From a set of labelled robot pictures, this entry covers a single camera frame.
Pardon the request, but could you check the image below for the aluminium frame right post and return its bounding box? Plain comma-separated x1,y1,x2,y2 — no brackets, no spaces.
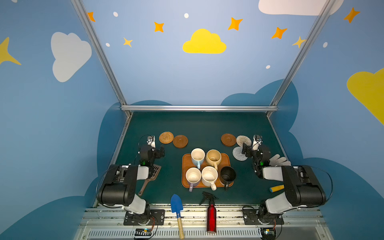
266,0,337,119

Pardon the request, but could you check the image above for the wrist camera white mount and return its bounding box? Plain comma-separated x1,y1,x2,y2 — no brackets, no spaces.
147,135,156,148
252,135,263,151

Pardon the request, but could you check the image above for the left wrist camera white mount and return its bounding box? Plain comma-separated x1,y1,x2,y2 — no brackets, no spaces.
147,135,156,148

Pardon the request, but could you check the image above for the aluminium frame back bar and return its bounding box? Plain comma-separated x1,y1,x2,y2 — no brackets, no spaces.
121,105,278,112

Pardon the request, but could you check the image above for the dark wooden coaster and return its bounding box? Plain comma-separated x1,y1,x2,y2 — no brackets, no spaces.
221,134,237,147
173,135,189,149

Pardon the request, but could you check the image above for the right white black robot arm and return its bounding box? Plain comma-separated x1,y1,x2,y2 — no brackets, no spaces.
241,143,331,217

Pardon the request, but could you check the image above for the white speckled mug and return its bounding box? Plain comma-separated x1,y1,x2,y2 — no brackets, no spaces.
201,166,218,191

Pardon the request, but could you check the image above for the beige ceramic mug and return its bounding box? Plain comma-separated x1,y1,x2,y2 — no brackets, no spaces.
206,150,222,170

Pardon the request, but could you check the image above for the controller board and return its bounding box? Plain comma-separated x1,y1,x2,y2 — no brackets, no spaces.
261,228,277,240
133,228,153,240

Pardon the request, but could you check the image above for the purple mug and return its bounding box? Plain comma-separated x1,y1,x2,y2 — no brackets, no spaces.
186,168,202,192

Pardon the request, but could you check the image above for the black mug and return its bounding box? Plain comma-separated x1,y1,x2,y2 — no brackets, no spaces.
220,166,237,191

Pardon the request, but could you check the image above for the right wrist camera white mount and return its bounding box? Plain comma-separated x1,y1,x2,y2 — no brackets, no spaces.
252,135,263,151

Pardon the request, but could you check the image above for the multicolour woven coaster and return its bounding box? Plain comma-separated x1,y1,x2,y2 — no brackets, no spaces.
236,135,252,147

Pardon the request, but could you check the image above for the left controller board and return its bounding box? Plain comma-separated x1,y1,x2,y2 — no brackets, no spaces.
133,228,153,240

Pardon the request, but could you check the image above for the right controller board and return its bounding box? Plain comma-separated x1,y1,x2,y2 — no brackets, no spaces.
261,228,277,240

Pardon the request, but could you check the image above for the aluminium frame post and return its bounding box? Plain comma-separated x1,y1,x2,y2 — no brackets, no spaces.
266,0,337,119
71,0,127,107

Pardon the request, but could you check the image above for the woven rattan coaster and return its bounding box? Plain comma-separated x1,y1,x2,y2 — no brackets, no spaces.
159,132,174,144

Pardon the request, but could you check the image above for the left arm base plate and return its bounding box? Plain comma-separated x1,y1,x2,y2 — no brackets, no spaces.
123,209,165,226

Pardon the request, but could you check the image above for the grey woven coaster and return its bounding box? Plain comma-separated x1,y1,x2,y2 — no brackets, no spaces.
233,147,248,162

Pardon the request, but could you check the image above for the white work glove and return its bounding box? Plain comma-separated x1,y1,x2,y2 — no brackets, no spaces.
269,154,292,167

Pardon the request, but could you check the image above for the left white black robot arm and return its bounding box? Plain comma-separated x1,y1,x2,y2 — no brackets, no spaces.
96,145,165,217

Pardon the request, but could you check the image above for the brown slotted scoop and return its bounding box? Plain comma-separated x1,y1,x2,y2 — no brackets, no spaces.
138,164,162,197

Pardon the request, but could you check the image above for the light blue mug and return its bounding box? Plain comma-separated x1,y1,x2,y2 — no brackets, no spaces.
191,148,205,170

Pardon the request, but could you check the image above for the blue garden trowel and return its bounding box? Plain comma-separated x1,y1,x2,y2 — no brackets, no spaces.
171,194,185,240

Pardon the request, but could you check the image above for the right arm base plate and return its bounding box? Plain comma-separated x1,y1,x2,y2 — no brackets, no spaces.
242,206,284,225

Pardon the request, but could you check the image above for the red spray bottle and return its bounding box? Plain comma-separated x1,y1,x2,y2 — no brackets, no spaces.
199,192,219,234

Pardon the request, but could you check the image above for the aluminium frame left post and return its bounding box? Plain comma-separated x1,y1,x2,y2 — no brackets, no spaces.
71,0,127,107

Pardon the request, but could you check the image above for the yellow hand shovel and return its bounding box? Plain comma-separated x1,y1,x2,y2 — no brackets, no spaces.
269,185,285,193

